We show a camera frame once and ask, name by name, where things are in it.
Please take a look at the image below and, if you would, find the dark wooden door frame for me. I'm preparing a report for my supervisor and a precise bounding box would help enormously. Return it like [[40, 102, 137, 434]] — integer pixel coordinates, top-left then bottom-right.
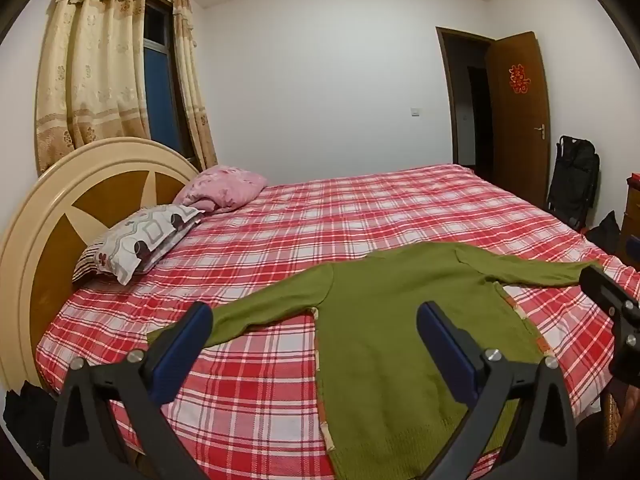
[[436, 26, 496, 168]]

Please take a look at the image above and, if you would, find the small dark bag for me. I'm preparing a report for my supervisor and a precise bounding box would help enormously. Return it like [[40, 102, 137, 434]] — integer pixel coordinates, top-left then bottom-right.
[[585, 210, 622, 256]]

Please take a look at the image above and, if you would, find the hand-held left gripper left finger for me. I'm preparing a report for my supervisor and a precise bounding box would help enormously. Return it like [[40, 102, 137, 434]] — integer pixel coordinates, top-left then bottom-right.
[[49, 301, 221, 480]]

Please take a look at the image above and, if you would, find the pink floral pillow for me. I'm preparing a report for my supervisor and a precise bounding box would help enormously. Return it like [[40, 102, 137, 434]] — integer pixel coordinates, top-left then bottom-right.
[[172, 164, 268, 216]]

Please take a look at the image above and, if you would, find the grey white patterned pillow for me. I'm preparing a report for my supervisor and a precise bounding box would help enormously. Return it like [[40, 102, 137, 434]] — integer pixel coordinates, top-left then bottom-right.
[[72, 203, 206, 287]]

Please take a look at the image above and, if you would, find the brown wooden cabinet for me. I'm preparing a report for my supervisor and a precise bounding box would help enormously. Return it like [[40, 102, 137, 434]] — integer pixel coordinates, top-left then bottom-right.
[[615, 175, 640, 266]]

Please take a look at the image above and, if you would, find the wide beige floral curtain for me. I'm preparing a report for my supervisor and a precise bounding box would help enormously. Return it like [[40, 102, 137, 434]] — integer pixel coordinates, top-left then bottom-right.
[[34, 0, 153, 176]]

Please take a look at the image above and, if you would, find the cream round wooden headboard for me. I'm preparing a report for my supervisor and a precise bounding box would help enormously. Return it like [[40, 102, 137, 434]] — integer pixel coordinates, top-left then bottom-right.
[[0, 137, 201, 393]]

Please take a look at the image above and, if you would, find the brown wooden door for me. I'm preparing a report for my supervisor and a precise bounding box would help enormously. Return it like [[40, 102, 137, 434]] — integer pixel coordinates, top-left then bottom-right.
[[486, 31, 553, 210]]

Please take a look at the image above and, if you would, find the dark cloth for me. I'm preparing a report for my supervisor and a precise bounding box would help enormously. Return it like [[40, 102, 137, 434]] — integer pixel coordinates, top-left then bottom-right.
[[2, 382, 61, 461]]

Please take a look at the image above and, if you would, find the green striped knit sweater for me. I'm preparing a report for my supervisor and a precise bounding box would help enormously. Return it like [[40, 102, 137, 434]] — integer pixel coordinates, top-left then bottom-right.
[[146, 241, 606, 480]]

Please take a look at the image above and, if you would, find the tall black bag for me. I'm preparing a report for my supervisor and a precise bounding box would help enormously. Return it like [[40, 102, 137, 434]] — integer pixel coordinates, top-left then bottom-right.
[[546, 135, 601, 233]]

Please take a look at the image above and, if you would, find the striped flat pillow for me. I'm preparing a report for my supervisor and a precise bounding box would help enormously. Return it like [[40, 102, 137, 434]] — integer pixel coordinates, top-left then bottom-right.
[[72, 244, 113, 285]]

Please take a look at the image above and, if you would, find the red paper door decoration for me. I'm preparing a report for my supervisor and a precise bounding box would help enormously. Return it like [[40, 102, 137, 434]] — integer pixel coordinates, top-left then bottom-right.
[[507, 62, 532, 95]]

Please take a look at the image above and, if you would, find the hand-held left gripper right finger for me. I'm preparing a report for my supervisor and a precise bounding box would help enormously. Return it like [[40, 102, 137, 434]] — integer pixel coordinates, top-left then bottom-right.
[[416, 301, 581, 480]]

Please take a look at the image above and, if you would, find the bed with red plaid sheet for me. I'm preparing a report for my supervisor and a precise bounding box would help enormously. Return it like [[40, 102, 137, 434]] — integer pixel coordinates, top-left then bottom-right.
[[35, 162, 640, 480]]

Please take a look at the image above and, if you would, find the dark framed window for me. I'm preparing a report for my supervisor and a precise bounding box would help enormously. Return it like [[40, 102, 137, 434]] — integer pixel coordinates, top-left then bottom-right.
[[142, 0, 193, 161]]

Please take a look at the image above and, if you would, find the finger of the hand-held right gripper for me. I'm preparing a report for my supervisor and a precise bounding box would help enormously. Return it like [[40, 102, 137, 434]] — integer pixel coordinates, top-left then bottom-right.
[[579, 264, 640, 318]]

